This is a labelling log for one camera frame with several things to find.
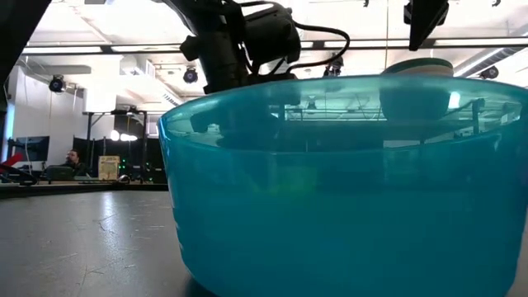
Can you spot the black aluminium table frame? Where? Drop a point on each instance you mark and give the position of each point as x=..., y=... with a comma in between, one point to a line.
x=82, y=190

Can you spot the yellow cardboard box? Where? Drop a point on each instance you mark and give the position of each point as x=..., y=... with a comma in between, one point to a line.
x=109, y=168

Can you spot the black partition screen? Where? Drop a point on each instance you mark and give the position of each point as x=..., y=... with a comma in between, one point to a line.
x=140, y=158

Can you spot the teal bowl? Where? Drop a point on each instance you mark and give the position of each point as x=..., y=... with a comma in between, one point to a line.
x=416, y=62

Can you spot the ceiling light bar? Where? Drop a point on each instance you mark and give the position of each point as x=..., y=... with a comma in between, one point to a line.
x=62, y=50
x=478, y=41
x=144, y=48
x=371, y=43

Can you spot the black ceiling spot camera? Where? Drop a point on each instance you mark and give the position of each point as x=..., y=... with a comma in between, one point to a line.
x=190, y=75
x=57, y=83
x=490, y=72

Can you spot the blue translucent bowl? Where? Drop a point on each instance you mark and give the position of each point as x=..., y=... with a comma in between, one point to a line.
x=330, y=231

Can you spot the red device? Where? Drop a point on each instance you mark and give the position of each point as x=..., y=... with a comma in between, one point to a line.
x=10, y=161

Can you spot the person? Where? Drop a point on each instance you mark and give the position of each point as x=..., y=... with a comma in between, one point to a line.
x=75, y=163

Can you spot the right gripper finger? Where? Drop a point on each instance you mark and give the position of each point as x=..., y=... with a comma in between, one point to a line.
x=429, y=16

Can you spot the dark grey case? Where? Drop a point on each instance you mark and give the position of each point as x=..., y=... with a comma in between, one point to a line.
x=59, y=173

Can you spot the black metal rig frame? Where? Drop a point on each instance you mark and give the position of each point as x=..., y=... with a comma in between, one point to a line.
x=88, y=140

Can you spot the black monitor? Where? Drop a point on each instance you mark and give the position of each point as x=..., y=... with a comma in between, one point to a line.
x=33, y=148

